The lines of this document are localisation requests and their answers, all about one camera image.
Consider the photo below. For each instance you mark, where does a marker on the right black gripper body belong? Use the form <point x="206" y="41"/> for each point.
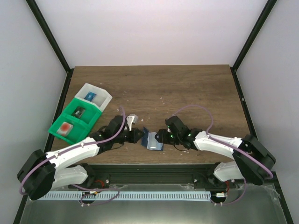
<point x="164" y="136"/>

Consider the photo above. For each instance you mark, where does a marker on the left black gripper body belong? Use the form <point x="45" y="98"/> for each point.
<point x="131" y="136"/>

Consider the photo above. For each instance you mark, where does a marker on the blue card holder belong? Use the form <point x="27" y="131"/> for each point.
<point x="149" y="141"/>

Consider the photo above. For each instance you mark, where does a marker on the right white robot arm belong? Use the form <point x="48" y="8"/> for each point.
<point x="250" y="160"/>

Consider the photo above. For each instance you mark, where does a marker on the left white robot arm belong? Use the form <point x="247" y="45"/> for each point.
<point x="43" y="172"/>

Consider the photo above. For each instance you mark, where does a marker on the black VIP card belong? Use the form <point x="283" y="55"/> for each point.
<point x="78" y="112"/>

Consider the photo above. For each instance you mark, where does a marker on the blue card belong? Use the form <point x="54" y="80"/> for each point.
<point x="90" y="96"/>

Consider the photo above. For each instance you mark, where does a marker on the red white card in bin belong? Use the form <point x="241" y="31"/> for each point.
<point x="64" y="129"/>

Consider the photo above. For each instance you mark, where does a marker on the white plastic bin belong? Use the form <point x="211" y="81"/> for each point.
<point x="102" y="99"/>

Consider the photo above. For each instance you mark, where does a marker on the green bin upper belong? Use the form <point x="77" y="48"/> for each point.
<point x="89" y="117"/>

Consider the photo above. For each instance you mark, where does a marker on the green bin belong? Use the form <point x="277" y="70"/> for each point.
<point x="89" y="117"/>
<point x="78" y="132"/>

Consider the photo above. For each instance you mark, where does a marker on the green bin lower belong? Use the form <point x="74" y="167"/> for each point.
<point x="78" y="132"/>

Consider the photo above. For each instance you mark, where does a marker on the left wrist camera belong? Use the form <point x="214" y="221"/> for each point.
<point x="131" y="120"/>

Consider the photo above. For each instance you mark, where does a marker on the black aluminium front rail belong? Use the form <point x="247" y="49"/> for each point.
<point x="197" y="175"/>

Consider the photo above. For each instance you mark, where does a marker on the light blue slotted cable duct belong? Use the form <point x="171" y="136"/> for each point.
<point x="129" y="196"/>

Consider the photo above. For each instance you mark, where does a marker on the left black frame post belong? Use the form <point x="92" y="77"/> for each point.
<point x="48" y="33"/>

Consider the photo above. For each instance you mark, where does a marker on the black frame post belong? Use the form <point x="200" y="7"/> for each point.
<point x="254" y="32"/>
<point x="48" y="33"/>

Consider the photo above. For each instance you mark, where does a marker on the right black frame post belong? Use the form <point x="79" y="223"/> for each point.
<point x="254" y="32"/>

